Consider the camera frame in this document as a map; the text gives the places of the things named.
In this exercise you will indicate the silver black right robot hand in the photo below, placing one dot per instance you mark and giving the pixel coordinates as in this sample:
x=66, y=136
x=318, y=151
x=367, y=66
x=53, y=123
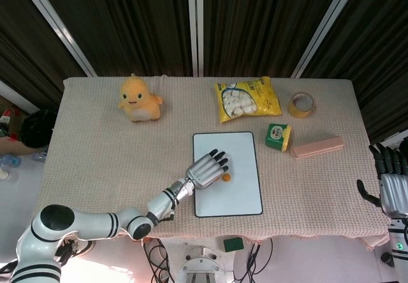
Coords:
x=393, y=190

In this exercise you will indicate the green yellow carton box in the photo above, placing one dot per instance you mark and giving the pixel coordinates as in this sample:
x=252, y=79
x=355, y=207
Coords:
x=275, y=136

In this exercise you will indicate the yellow marshmallow bag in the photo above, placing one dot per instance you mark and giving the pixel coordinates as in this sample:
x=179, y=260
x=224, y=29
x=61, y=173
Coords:
x=264, y=99

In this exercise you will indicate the green rectangular block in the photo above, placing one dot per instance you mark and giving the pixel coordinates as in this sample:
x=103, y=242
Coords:
x=233, y=244

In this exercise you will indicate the black bag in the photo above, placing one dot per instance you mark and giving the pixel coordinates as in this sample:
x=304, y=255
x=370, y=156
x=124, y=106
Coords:
x=38, y=130

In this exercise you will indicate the beige waffle tablecloth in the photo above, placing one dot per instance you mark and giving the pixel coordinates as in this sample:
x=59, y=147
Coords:
x=95, y=152

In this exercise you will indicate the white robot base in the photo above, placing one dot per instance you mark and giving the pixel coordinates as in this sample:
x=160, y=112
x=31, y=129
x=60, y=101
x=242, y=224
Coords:
x=204, y=267

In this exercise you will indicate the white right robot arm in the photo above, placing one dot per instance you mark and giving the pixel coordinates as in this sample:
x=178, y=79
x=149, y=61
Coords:
x=398, y=235

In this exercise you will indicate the yellow plush dinosaur toy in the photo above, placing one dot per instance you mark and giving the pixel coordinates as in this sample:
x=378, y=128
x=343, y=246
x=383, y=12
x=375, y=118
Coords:
x=140, y=99

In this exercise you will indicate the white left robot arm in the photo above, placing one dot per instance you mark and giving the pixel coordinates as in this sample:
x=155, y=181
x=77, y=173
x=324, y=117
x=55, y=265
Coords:
x=95, y=220

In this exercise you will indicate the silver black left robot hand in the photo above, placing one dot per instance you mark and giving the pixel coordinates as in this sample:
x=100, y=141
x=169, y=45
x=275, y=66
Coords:
x=204, y=173

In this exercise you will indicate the white frame post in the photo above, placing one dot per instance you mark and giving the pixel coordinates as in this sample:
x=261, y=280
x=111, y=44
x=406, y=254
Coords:
x=60, y=28
x=195, y=25
x=328, y=28

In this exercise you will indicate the yellow tape roll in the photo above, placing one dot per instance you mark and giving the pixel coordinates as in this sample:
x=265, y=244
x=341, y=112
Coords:
x=298, y=111

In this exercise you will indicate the white magnetic board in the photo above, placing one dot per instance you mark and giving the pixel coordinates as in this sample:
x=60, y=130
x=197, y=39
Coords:
x=242, y=197

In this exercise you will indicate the orange round magnet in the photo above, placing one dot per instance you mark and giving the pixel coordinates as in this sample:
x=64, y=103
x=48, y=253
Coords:
x=226, y=178

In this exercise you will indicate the pink oblong case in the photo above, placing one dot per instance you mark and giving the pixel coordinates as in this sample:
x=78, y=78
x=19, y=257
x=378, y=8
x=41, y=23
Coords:
x=317, y=148

